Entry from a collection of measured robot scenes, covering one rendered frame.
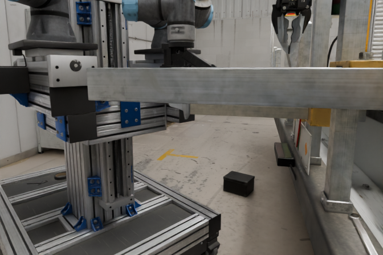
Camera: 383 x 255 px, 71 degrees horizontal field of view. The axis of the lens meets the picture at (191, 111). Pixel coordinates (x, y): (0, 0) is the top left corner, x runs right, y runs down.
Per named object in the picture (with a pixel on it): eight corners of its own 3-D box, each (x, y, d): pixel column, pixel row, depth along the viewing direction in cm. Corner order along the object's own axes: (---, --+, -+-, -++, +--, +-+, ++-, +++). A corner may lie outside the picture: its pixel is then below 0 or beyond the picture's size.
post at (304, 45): (292, 157, 99) (301, 20, 91) (291, 154, 102) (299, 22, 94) (302, 158, 98) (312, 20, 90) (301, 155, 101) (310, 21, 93)
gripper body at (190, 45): (168, 85, 81) (168, 44, 79) (196, 86, 79) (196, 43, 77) (159, 87, 74) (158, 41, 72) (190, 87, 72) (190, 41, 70)
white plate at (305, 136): (306, 175, 66) (309, 135, 64) (293, 145, 91) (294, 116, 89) (308, 175, 66) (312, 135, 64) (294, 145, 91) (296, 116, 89)
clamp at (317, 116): (309, 126, 65) (311, 105, 64) (301, 116, 78) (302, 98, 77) (335, 127, 64) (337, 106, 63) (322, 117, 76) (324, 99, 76)
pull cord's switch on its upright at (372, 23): (366, 89, 312) (377, -12, 294) (361, 88, 326) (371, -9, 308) (374, 89, 310) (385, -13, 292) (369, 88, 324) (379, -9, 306)
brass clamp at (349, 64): (342, 95, 39) (345, 60, 39) (321, 88, 52) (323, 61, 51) (390, 96, 38) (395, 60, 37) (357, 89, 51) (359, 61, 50)
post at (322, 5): (304, 179, 74) (317, -6, 66) (301, 173, 78) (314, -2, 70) (317, 180, 73) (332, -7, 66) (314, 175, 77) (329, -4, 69)
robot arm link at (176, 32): (197, 28, 76) (190, 23, 68) (197, 44, 77) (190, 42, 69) (172, 28, 78) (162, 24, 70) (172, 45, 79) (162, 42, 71)
